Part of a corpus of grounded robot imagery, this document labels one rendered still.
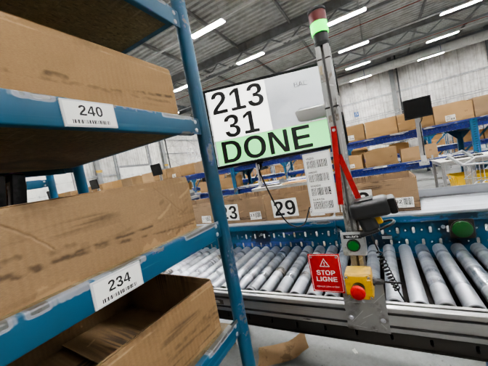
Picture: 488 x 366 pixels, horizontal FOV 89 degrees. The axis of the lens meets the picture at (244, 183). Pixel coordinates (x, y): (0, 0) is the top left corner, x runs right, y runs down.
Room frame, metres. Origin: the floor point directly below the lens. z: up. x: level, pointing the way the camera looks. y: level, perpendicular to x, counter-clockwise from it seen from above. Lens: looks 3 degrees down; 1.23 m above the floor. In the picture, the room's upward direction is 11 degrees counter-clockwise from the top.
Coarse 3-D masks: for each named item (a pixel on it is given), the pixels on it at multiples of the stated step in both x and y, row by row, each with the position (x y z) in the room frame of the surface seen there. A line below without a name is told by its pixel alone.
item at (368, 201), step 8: (360, 200) 0.68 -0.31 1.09; (368, 200) 0.67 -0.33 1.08; (376, 200) 0.66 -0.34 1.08; (384, 200) 0.65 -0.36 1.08; (392, 200) 0.64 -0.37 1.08; (352, 208) 0.69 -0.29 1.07; (360, 208) 0.68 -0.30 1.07; (368, 208) 0.67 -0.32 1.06; (376, 208) 0.66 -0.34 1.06; (384, 208) 0.65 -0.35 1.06; (392, 208) 0.64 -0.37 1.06; (352, 216) 0.69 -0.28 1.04; (360, 216) 0.68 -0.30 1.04; (368, 216) 0.67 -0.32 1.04; (376, 216) 0.67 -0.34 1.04; (360, 224) 0.70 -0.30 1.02; (368, 224) 0.68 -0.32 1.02; (376, 224) 0.68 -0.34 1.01; (360, 232) 0.71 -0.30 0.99; (368, 232) 0.68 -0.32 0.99; (376, 232) 0.67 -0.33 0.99
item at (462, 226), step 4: (456, 224) 1.04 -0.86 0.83; (460, 224) 1.03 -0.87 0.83; (464, 224) 1.03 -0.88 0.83; (468, 224) 1.02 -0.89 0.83; (452, 228) 1.05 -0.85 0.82; (456, 228) 1.04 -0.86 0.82; (460, 228) 1.03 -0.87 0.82; (464, 228) 1.03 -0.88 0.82; (468, 228) 1.02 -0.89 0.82; (472, 228) 1.02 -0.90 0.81; (456, 232) 1.04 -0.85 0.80; (460, 232) 1.03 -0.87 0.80; (464, 232) 1.03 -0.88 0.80; (468, 232) 1.02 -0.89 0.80; (472, 232) 1.02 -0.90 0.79; (460, 236) 1.04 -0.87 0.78; (464, 236) 1.03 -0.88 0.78
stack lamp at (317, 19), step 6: (312, 12) 0.75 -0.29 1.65; (318, 12) 0.74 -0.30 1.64; (324, 12) 0.75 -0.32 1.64; (312, 18) 0.75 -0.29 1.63; (318, 18) 0.74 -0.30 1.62; (324, 18) 0.75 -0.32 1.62; (312, 24) 0.76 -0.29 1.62; (318, 24) 0.75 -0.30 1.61; (324, 24) 0.74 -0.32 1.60; (312, 30) 0.76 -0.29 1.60; (318, 30) 0.75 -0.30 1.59; (312, 36) 0.78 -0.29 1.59
